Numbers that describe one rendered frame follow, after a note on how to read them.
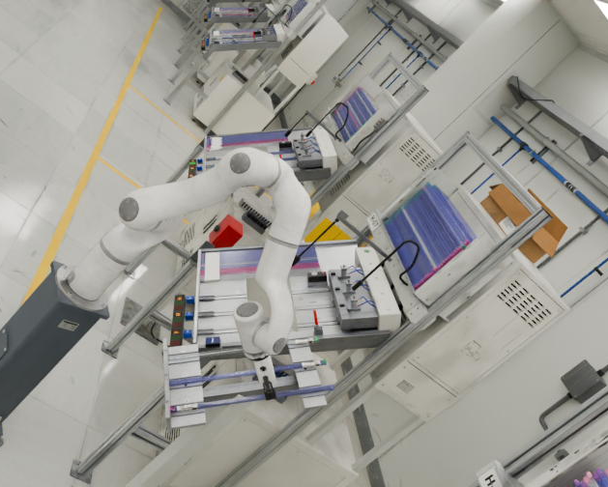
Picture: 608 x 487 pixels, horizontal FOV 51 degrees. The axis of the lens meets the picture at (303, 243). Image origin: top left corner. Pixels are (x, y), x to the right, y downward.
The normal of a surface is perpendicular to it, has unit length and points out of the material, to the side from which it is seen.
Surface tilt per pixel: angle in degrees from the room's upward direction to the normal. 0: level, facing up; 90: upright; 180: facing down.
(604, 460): 90
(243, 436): 90
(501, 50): 90
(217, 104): 90
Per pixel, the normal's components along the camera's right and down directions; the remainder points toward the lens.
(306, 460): 0.11, 0.49
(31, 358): 0.36, 0.66
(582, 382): -0.72, -0.56
